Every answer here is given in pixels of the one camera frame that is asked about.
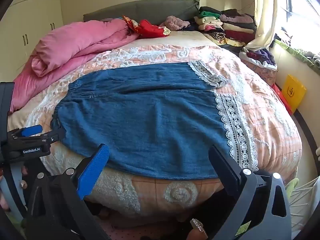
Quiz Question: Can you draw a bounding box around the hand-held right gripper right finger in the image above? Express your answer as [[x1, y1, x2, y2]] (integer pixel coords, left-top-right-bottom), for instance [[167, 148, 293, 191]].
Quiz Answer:
[[209, 145, 293, 240]]

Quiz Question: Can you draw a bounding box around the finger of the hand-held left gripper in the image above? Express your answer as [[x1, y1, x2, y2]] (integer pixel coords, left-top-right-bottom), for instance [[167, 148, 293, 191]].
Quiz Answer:
[[37, 128, 66, 147], [7, 124, 43, 142]]

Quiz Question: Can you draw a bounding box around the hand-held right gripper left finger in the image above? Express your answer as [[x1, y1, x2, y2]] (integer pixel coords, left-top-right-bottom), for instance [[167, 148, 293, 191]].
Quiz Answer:
[[25, 144, 110, 240]]

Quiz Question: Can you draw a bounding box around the blue denim pants lace trim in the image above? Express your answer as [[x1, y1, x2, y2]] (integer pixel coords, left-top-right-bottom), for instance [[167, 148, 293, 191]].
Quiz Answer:
[[50, 60, 259, 180]]

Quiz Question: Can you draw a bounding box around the person's left hand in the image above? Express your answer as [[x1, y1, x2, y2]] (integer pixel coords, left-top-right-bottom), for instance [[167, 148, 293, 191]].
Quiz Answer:
[[0, 165, 28, 212]]

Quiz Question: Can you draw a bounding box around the person's right hand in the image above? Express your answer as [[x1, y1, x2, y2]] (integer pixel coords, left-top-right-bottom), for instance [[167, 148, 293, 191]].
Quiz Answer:
[[186, 218, 208, 240]]

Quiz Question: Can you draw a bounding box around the peach white tufted blanket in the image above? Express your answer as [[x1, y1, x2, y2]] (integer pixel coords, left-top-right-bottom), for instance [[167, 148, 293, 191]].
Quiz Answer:
[[7, 31, 303, 222]]

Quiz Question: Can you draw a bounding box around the light green cloth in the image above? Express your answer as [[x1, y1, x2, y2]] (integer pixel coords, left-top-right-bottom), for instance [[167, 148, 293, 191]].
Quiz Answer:
[[285, 178, 300, 198]]

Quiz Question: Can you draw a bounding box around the white drying rack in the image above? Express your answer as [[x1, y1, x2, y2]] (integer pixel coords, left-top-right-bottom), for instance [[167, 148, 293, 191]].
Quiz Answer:
[[287, 147, 320, 232]]

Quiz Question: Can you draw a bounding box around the red box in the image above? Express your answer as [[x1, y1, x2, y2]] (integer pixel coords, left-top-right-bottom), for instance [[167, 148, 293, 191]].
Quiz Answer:
[[271, 83, 293, 115]]

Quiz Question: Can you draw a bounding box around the pink duvet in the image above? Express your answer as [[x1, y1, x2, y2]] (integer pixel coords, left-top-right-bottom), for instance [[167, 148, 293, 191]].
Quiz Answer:
[[9, 19, 140, 113]]

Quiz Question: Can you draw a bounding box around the floral cushion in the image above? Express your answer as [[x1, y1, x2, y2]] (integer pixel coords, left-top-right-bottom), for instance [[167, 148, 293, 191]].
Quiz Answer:
[[239, 52, 278, 86]]

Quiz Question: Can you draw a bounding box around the yellow paper bag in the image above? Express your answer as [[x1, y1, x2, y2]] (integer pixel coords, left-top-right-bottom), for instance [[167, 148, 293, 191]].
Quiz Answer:
[[282, 74, 307, 107]]

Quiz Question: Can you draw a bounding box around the purple garment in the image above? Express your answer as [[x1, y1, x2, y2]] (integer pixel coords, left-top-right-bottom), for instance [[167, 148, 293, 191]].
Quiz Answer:
[[246, 48, 276, 66]]

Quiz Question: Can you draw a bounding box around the cream wardrobe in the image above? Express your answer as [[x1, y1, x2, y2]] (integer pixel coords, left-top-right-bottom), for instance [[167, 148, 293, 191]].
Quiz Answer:
[[0, 0, 63, 77]]

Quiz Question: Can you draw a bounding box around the green windowsill mat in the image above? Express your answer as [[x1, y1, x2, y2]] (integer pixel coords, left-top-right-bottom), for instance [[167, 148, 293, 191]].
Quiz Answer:
[[274, 39, 320, 76]]

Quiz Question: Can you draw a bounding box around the stack of folded clothes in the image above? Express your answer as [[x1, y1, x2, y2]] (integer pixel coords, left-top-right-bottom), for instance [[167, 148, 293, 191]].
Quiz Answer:
[[190, 6, 258, 48]]

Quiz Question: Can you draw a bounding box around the red patterned cloth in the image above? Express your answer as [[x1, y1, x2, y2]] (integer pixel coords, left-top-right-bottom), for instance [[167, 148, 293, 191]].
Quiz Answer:
[[122, 16, 171, 38]]

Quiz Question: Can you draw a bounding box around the pink fuzzy garment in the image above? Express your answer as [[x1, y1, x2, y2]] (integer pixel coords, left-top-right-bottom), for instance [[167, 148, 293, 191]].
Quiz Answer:
[[160, 16, 191, 31]]

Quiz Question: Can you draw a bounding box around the cream curtain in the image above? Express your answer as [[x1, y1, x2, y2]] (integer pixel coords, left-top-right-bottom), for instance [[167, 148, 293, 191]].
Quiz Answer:
[[244, 0, 286, 53]]

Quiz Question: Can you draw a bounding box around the grey upholstered headboard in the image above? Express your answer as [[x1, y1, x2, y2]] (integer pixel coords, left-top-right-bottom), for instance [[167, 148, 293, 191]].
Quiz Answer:
[[83, 0, 200, 27]]

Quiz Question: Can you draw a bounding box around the window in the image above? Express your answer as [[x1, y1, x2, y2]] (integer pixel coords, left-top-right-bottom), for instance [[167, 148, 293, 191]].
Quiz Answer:
[[281, 0, 320, 53]]

